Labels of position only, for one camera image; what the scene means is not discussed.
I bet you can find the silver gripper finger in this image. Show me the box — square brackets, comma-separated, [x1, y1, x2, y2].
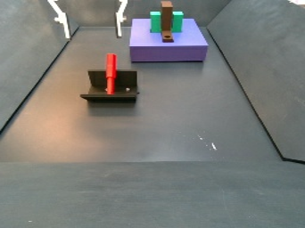
[115, 0, 129, 37]
[47, 0, 71, 39]

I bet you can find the brown L-shaped bracket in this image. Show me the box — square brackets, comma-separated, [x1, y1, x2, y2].
[161, 1, 174, 43]

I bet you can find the purple base board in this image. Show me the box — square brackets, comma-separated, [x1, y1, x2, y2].
[130, 19, 209, 62]

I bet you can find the green block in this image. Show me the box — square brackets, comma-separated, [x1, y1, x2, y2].
[150, 12, 184, 33]

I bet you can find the red peg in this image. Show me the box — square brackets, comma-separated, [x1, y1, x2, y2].
[106, 53, 117, 94]

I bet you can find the black angled holder stand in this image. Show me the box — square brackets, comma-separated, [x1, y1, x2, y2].
[81, 70, 138, 102]

